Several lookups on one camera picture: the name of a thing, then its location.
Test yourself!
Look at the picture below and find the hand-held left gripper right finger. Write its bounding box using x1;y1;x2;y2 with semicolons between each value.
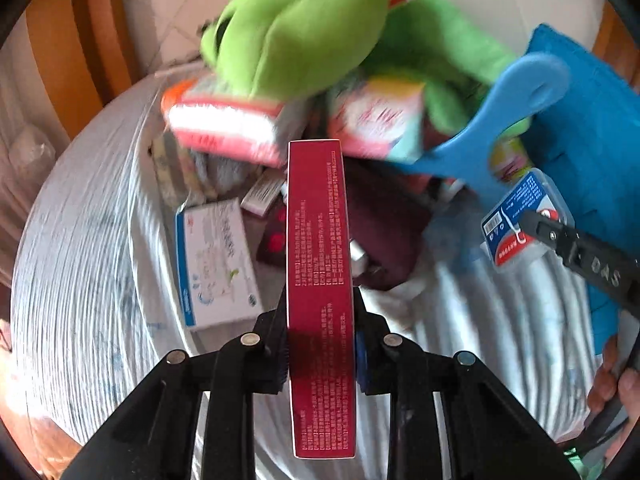
352;285;581;480

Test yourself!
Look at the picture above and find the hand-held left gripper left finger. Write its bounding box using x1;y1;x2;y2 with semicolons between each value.
60;307;291;480

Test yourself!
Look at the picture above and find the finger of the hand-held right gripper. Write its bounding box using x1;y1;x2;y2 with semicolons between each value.
517;208;640;318

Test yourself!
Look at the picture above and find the clear box blue red label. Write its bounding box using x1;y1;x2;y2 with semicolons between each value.
480;169;576;273

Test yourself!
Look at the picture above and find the dark red box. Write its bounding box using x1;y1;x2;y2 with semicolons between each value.
286;138;358;463

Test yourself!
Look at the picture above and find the blue plastic storage crate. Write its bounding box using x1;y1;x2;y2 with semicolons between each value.
525;22;640;356

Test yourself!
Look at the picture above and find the desktop with white striped cloth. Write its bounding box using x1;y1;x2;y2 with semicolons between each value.
10;75;621;480

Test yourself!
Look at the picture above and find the person's right hand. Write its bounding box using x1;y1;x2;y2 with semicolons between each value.
586;335;640;466

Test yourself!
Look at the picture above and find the white blue medicine box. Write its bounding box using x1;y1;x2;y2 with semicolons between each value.
173;197;261;331

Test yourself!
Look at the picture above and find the yellow red packet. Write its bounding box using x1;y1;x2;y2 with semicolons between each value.
487;137;531;186

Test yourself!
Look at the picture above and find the dark maroon pouch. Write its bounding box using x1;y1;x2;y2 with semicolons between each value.
257;157;433;291

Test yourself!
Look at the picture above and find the blue plastic hairbrush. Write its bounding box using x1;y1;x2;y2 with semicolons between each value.
395;54;572;202

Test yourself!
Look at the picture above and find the patterned grey fabric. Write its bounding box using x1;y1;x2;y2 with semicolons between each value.
150;130;261;208

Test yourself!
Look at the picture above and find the pink snack packet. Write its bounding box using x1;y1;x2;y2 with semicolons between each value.
327;76;426;163

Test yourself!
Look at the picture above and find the green frog plush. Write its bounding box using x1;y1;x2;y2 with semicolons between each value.
200;0;531;136

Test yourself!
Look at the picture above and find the black cable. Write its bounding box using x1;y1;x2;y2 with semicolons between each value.
565;330;640;461

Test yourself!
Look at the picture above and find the wooden arch frame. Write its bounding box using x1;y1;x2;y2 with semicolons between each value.
590;2;633;78
22;0;141;141

